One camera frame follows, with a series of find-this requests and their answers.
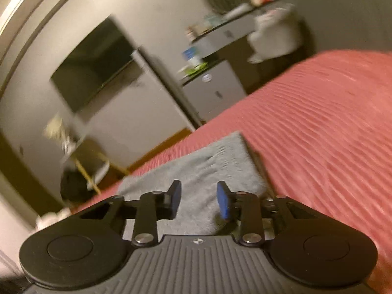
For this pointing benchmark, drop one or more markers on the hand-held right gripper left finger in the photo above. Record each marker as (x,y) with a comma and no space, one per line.
(174,199)

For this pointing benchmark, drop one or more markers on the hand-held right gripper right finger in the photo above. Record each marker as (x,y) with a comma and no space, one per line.
(223,201)

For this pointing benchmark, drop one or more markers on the grey pants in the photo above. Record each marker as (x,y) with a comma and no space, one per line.
(208,165)

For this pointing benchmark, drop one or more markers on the white wardrobe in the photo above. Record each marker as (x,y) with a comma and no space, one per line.
(128,113)

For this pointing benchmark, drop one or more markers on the black bag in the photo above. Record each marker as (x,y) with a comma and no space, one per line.
(73,186)

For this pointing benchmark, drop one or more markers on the grey mini fridge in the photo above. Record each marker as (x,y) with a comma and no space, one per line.
(211,95)

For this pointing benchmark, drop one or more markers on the green packet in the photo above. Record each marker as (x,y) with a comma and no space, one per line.
(194,69)

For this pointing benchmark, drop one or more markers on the pink ribbed blanket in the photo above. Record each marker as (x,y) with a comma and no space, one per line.
(321,113)

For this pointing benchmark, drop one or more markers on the blue and white box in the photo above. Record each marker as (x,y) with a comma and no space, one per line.
(191,55)

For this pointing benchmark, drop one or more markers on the small beige figurine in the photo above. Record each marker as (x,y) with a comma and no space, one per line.
(193,32)

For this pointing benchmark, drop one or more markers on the grey desk with drawers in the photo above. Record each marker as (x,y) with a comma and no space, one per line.
(232,30)

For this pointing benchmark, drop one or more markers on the teal container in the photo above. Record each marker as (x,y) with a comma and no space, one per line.
(212,22)

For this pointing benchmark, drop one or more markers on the black wall television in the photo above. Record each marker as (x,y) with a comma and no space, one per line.
(92,67)

